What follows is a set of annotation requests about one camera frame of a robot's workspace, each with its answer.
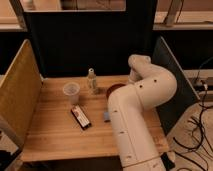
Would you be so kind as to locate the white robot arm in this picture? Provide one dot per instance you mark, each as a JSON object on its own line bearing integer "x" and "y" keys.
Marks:
{"x": 149, "y": 86}

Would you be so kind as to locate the wooden left side panel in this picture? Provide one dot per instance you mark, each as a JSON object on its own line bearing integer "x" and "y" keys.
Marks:
{"x": 19, "y": 91}

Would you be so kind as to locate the clear plastic cup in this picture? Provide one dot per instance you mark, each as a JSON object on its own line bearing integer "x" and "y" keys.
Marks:
{"x": 72, "y": 90}

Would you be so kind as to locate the small grey blue block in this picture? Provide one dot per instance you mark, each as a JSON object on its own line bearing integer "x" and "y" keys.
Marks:
{"x": 106, "y": 117}

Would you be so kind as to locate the black back panel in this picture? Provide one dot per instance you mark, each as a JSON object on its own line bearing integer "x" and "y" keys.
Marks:
{"x": 69, "y": 43}

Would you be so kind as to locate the power strip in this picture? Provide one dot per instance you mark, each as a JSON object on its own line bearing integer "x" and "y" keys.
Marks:
{"x": 201, "y": 84}

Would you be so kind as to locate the black red candy box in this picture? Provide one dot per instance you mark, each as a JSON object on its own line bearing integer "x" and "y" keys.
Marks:
{"x": 80, "y": 117}

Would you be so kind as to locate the dark right side panel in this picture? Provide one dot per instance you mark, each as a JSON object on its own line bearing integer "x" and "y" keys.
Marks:
{"x": 185, "y": 96}

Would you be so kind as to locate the clear glass bottle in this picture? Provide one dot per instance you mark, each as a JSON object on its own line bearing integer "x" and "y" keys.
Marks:
{"x": 91, "y": 80}

